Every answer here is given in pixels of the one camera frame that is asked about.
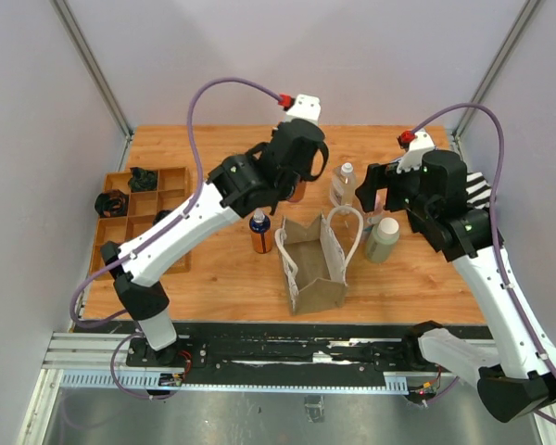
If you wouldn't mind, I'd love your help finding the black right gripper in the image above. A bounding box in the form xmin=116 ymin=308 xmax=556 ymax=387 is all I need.
xmin=355 ymin=157 xmax=436 ymax=222

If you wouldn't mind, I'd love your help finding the pink cap bottle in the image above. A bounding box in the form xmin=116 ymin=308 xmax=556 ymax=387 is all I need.
xmin=366 ymin=194 xmax=385 ymax=226

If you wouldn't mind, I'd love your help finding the blue cap bottle front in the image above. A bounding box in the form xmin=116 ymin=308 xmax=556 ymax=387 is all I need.
xmin=287 ymin=180 xmax=307 ymax=203

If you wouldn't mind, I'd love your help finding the blue cap bottle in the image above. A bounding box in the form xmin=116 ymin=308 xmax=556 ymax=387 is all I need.
xmin=249 ymin=209 xmax=272 ymax=254
xmin=287 ymin=180 xmax=307 ymax=203

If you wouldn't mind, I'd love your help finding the green bottle white cap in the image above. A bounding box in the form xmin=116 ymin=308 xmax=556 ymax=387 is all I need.
xmin=365 ymin=217 xmax=399 ymax=263

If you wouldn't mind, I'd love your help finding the clear bottle white cap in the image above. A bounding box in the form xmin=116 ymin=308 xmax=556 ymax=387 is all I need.
xmin=329 ymin=162 xmax=357 ymax=207

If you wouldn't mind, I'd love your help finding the blue cap bottle back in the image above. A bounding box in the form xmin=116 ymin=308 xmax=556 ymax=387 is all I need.
xmin=249 ymin=209 xmax=272 ymax=254

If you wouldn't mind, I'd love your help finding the wooden compartment tray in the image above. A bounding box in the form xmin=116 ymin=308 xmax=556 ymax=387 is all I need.
xmin=89 ymin=167 xmax=191 ymax=273

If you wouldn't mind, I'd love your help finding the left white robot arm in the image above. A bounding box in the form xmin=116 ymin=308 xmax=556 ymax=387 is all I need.
xmin=101 ymin=119 xmax=329 ymax=367

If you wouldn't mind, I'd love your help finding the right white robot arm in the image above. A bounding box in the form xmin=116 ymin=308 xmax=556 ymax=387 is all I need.
xmin=355 ymin=150 xmax=556 ymax=423

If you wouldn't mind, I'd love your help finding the beige canvas bag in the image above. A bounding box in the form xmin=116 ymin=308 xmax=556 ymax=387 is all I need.
xmin=274 ymin=206 xmax=363 ymax=315

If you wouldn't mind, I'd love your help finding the black white striped cloth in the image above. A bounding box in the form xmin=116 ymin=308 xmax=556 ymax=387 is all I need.
xmin=466 ymin=172 xmax=491 ymax=210

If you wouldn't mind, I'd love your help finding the dark blue rolled sock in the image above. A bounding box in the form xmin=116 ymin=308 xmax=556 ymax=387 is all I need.
xmin=153 ymin=210 xmax=171 ymax=225

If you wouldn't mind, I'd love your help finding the dark green rolled sock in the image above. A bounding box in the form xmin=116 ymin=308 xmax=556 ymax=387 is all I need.
xmin=128 ymin=167 xmax=158 ymax=193

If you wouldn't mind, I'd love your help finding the dark rolled sock orange pattern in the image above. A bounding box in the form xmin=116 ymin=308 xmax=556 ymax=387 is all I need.
xmin=94 ymin=189 xmax=129 ymax=218

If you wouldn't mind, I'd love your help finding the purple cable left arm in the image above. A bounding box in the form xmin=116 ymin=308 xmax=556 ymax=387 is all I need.
xmin=68 ymin=76 xmax=291 ymax=401

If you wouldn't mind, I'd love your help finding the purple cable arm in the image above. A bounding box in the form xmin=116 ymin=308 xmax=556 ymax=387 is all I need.
xmin=68 ymin=76 xmax=291 ymax=401
xmin=400 ymin=102 xmax=556 ymax=430

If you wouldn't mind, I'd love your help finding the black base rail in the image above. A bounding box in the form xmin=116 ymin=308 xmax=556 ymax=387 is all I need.
xmin=125 ymin=322 xmax=442 ymax=388

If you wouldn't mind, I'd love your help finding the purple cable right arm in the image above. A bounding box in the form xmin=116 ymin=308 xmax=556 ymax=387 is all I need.
xmin=400 ymin=102 xmax=556 ymax=430

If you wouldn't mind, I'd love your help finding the white slotted cable duct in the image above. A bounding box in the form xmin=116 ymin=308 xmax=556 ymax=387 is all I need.
xmin=59 ymin=370 xmax=409 ymax=395

